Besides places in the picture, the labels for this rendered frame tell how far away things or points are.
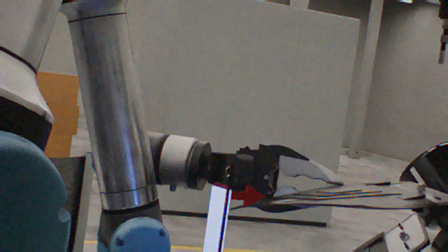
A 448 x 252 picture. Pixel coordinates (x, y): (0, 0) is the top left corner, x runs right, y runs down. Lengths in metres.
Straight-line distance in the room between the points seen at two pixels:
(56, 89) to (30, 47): 8.52
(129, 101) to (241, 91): 6.30
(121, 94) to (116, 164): 0.09
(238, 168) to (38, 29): 0.59
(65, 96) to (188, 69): 2.33
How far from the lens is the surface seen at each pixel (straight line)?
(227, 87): 7.14
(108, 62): 0.89
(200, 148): 1.01
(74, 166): 2.91
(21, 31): 0.33
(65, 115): 8.90
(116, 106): 0.89
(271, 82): 7.31
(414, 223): 1.12
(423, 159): 1.06
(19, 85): 0.32
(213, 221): 0.76
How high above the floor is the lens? 1.29
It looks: 3 degrees down
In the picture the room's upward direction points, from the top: 8 degrees clockwise
